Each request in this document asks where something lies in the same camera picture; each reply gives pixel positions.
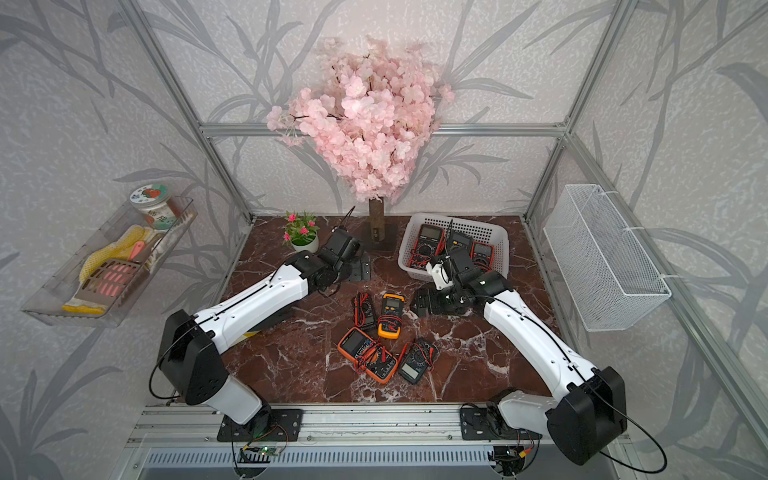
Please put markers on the green circuit board left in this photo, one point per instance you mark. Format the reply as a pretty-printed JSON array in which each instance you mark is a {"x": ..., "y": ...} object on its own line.
[{"x": 258, "y": 454}]

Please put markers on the clear acrylic wall shelf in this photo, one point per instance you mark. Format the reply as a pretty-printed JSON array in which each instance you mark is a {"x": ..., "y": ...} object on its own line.
[{"x": 45, "y": 305}]

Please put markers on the small black clamp multimeter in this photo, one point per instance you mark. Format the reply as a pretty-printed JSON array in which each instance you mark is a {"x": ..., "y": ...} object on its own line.
[{"x": 364, "y": 315}]

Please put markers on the small black multimeter front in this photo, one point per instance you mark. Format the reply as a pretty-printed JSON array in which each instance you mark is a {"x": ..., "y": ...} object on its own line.
[{"x": 416, "y": 359}]

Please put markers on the pink grid brush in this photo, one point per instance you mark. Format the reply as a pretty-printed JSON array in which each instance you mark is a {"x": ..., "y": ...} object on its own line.
[{"x": 103, "y": 287}]

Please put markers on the yellow ANENG multimeter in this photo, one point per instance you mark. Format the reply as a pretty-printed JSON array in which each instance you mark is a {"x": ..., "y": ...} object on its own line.
[{"x": 389, "y": 323}]

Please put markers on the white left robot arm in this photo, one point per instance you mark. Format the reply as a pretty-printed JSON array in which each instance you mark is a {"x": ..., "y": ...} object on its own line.
[{"x": 192, "y": 345}]

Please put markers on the red ANENG DT9205A multimeter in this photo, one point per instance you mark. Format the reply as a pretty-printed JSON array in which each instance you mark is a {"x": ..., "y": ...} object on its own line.
[{"x": 430, "y": 243}]

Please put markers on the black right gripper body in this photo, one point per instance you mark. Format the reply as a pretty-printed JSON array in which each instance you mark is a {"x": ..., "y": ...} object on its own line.
[{"x": 439, "y": 302}]

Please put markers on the pink cherry blossom tree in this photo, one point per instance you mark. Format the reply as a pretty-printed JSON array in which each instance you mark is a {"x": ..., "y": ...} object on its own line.
[{"x": 370, "y": 117}]

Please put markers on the large green multimeter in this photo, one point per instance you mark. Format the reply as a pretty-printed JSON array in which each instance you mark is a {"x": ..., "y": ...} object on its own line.
[{"x": 458, "y": 240}]

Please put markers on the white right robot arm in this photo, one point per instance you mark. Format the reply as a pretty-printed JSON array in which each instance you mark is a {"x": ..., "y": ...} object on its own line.
[{"x": 586, "y": 408}]

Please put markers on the white plastic perforated basket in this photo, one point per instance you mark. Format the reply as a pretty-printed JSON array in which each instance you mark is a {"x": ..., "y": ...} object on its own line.
[{"x": 487, "y": 233}]

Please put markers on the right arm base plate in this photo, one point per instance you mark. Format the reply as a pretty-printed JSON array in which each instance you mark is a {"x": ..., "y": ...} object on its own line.
[{"x": 486, "y": 423}]

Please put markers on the white wire mesh wall basket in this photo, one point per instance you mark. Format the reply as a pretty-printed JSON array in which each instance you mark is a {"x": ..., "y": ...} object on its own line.
[{"x": 609, "y": 275}]

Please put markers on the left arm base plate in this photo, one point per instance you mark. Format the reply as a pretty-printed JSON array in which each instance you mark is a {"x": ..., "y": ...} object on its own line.
[{"x": 280, "y": 425}]

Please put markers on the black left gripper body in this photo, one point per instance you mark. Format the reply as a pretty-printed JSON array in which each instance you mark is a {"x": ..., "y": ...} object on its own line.
[{"x": 353, "y": 271}]

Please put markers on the small potted pink flower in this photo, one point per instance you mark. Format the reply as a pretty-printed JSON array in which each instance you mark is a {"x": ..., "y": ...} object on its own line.
[{"x": 301, "y": 232}]

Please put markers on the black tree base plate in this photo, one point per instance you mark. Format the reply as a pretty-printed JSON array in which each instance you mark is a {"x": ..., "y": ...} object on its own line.
[{"x": 387, "y": 240}]

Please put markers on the aluminium front rail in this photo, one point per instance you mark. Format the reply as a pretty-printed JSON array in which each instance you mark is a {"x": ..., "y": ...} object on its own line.
[{"x": 323, "y": 425}]

